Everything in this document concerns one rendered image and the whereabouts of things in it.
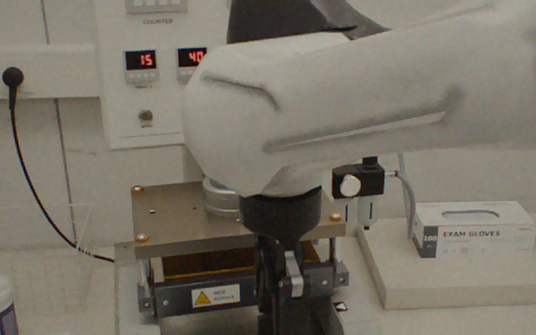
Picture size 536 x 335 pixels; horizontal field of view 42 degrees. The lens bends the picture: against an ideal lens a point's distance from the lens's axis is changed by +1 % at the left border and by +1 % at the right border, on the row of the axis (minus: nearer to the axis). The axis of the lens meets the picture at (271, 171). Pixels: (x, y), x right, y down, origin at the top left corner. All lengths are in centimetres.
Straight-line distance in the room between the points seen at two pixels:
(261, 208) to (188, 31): 46
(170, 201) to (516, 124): 70
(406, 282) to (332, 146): 103
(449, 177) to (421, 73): 132
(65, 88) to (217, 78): 106
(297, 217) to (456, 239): 90
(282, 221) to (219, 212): 33
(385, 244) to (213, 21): 71
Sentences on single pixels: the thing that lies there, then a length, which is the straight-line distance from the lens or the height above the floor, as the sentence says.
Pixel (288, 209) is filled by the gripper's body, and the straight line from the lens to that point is 59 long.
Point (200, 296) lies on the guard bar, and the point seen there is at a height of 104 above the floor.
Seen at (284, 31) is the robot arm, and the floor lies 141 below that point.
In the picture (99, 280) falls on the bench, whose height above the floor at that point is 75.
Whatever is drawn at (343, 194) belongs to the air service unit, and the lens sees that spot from 111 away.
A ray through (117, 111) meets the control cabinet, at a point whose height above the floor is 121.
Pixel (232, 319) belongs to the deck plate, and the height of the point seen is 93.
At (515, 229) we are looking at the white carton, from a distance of 150.
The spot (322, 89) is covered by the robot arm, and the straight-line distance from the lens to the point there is 37.
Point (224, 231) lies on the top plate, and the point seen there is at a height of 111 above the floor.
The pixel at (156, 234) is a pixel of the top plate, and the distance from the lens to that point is 89.
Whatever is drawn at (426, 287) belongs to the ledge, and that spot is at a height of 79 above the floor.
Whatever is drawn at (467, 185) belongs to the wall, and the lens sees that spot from 167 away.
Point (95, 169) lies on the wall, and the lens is 158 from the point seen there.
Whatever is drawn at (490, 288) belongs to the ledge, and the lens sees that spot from 142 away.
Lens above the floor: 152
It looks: 23 degrees down
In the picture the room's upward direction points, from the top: 1 degrees counter-clockwise
